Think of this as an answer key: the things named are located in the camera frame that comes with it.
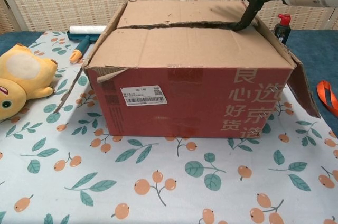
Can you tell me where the red cardboard shipping box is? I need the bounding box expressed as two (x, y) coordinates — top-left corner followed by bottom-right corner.
(54, 0), (322, 140)

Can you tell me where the black ink bottle red cap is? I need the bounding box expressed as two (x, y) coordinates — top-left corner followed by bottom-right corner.
(274, 13), (292, 46)

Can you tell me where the dark blue table cover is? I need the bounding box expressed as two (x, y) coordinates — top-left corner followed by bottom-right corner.
(0, 30), (338, 129)

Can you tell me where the teal lint roller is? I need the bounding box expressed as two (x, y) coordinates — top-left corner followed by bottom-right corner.
(65, 25), (106, 64)

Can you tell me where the floral fruit print tablecloth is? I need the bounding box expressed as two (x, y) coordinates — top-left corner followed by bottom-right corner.
(0, 30), (338, 224)

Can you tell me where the yellow plush toy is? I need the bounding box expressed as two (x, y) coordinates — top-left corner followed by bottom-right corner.
(0, 43), (58, 122)

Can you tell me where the orange lanyard strap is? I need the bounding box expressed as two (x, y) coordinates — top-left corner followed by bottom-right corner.
(316, 80), (338, 118)

